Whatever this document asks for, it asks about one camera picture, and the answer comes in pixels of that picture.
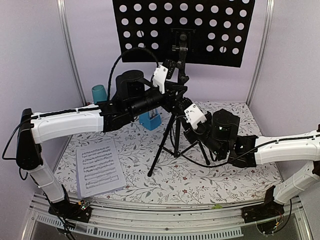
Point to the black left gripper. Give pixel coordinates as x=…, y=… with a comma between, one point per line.
x=171, y=90

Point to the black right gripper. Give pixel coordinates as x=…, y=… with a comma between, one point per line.
x=187, y=133

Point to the black music stand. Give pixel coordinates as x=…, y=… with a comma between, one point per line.
x=205, y=32

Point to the sheet music booklet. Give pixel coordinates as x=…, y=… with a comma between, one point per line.
x=98, y=169

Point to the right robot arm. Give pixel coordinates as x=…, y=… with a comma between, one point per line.
x=218, y=131

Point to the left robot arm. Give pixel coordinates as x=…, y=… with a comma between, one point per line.
x=134, y=96

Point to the blue metronome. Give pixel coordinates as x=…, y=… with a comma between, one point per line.
x=150, y=120

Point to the floral table mat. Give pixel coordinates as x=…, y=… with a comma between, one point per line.
x=182, y=180

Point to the teal ceramic vase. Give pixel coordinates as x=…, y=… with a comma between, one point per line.
x=99, y=93

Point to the green tape piece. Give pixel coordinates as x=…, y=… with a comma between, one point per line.
x=216, y=206

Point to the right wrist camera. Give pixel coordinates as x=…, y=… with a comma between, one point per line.
x=194, y=116

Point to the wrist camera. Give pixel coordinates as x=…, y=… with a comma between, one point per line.
x=194, y=116
x=162, y=73

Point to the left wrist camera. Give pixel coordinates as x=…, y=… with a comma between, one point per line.
x=162, y=73

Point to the aluminium front rail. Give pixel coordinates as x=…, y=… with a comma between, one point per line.
x=126, y=220

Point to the aluminium frame post right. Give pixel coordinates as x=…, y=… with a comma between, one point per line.
x=262, y=50

